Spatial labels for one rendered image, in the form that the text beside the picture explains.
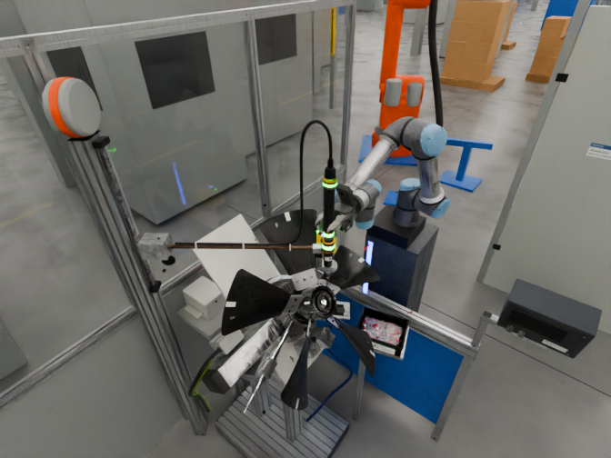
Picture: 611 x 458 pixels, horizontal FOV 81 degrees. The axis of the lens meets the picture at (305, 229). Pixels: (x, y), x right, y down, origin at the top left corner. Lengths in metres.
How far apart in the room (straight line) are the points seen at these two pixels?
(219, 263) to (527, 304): 1.11
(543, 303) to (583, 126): 1.47
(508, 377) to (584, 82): 1.84
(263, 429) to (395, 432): 0.77
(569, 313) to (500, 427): 1.28
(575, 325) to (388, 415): 1.33
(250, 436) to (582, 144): 2.59
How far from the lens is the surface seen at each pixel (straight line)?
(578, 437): 2.82
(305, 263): 1.32
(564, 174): 2.83
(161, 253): 1.36
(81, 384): 1.85
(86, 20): 3.47
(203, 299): 1.72
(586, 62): 2.65
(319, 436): 2.29
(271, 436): 2.31
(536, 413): 2.78
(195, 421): 2.32
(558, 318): 1.48
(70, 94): 1.17
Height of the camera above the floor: 2.18
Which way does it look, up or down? 36 degrees down
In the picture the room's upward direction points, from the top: 1 degrees counter-clockwise
